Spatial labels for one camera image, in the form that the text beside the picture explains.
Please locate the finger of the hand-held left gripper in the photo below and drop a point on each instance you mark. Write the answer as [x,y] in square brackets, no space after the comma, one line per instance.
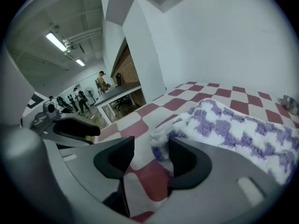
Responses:
[72,141]
[77,127]

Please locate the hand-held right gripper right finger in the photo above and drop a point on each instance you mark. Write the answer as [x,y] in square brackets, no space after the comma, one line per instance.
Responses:
[222,171]

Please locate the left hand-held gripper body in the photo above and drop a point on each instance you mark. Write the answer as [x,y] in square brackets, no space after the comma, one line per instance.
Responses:
[39,118]

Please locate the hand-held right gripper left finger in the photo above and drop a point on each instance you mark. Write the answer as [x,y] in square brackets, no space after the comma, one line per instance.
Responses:
[93,171]

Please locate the purple white checkered cloth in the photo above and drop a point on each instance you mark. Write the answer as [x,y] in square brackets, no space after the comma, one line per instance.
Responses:
[233,129]

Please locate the black standing fan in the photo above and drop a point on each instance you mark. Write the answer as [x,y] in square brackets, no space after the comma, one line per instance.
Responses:
[89,92]

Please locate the small black swivel chair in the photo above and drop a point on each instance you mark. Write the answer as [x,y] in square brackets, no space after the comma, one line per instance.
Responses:
[121,102]

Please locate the grey table with white legs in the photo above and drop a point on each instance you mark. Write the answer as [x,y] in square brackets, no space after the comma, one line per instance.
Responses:
[116,92]

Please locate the black hanging coat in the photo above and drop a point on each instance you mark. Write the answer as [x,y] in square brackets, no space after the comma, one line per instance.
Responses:
[118,78]

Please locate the ceiling light panel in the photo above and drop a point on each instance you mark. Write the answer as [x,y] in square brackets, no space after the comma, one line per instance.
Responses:
[80,62]
[56,41]

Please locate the red white checked tablecloth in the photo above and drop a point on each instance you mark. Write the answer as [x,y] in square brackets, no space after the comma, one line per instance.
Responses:
[187,106]

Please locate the white ceiling pipes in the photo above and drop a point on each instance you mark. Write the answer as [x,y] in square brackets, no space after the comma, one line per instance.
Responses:
[86,35]

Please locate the round metal ashtray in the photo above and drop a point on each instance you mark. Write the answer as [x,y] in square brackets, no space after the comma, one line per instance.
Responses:
[290,102]

